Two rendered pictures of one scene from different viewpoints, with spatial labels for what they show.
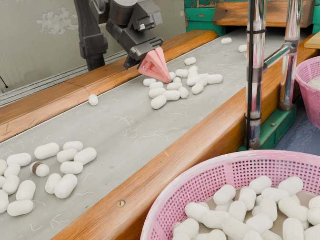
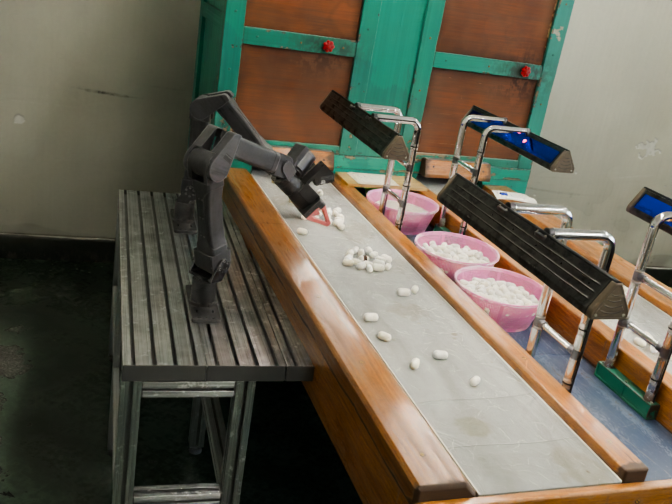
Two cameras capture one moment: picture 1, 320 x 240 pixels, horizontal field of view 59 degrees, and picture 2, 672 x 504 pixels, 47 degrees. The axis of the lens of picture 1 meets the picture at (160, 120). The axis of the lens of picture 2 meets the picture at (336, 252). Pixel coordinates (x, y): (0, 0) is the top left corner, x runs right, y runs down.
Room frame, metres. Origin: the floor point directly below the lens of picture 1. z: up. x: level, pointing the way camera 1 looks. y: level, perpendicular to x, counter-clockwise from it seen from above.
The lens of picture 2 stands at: (-0.43, 2.12, 1.54)
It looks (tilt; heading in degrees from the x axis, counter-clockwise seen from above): 21 degrees down; 294
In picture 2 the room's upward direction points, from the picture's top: 10 degrees clockwise
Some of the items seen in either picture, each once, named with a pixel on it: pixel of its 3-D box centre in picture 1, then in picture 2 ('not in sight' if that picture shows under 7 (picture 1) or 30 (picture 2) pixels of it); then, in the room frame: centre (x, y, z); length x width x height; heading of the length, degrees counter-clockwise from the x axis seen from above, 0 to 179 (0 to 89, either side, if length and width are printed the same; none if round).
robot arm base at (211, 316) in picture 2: not in sight; (203, 291); (0.58, 0.64, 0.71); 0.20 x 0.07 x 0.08; 133
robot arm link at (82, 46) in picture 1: (94, 47); (189, 191); (0.98, 0.19, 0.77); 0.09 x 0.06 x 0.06; 116
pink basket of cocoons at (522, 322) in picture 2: not in sight; (497, 300); (-0.04, 0.10, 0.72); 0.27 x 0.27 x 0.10
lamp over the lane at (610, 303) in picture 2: not in sight; (520, 234); (-0.14, 0.59, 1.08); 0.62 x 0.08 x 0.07; 136
